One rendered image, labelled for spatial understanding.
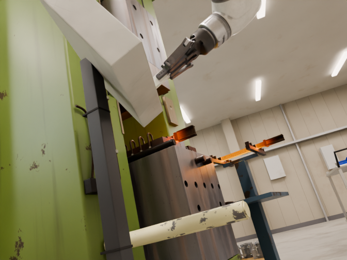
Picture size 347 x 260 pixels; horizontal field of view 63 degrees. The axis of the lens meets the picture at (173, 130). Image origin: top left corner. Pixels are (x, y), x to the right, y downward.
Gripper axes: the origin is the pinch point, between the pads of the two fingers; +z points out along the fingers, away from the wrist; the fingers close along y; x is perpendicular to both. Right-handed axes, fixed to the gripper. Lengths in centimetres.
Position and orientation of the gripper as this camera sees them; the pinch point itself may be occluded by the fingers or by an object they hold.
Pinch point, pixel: (157, 80)
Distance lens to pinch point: 83.4
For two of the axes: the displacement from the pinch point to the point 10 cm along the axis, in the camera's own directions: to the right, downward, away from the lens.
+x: -6.8, -6.7, 3.0
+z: -7.3, 6.7, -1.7
